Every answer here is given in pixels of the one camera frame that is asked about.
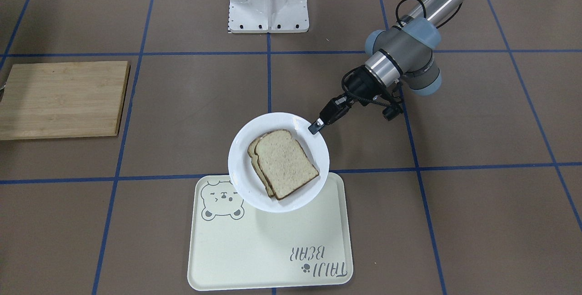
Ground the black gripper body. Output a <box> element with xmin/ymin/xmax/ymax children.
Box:
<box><xmin>334</xmin><ymin>65</ymin><xmax>387</xmax><ymax>114</ymax></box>

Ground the bread slice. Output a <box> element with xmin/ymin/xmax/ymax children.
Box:
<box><xmin>255</xmin><ymin>129</ymin><xmax>320</xmax><ymax>200</ymax></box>
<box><xmin>247</xmin><ymin>133</ymin><xmax>274</xmax><ymax>198</ymax></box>

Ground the white round plate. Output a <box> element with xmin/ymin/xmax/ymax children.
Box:
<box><xmin>227</xmin><ymin>112</ymin><xmax>329</xmax><ymax>213</ymax></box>

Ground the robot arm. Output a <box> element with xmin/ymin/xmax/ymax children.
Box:
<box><xmin>308</xmin><ymin>0</ymin><xmax>465</xmax><ymax>134</ymax></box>

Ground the cream bear serving tray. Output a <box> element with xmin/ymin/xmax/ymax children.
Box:
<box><xmin>187</xmin><ymin>173</ymin><xmax>354</xmax><ymax>291</ymax></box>

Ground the wooden cutting board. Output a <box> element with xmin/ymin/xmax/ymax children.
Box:
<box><xmin>0</xmin><ymin>61</ymin><xmax>130</xmax><ymax>141</ymax></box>

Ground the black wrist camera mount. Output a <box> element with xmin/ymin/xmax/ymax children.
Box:
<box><xmin>371</xmin><ymin>83</ymin><xmax>404</xmax><ymax>121</ymax></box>

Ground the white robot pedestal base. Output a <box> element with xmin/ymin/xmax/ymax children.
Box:
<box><xmin>227</xmin><ymin>0</ymin><xmax>310</xmax><ymax>34</ymax></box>

